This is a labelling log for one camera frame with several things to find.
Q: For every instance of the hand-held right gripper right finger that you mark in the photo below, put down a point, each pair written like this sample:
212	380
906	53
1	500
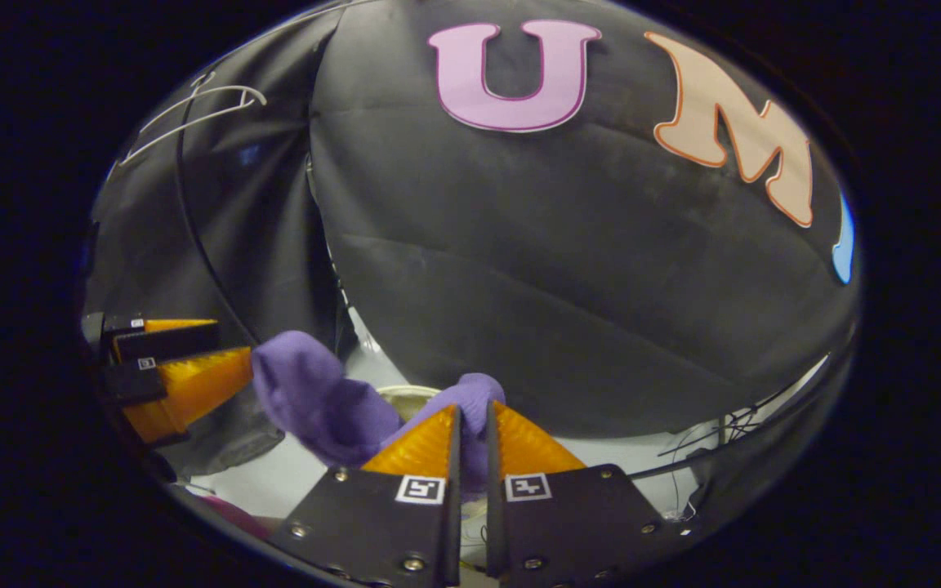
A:
493	523

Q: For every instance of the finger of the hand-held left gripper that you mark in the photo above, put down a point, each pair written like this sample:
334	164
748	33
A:
131	382
168	343

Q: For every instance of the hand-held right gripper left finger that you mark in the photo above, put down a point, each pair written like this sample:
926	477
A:
452	523

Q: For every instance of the purple ribbed garment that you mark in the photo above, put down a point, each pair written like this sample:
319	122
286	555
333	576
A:
315	400

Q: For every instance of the empty white hanger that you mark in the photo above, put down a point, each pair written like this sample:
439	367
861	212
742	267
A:
256	98

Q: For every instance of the dark pink object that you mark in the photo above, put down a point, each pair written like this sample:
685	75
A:
234	516

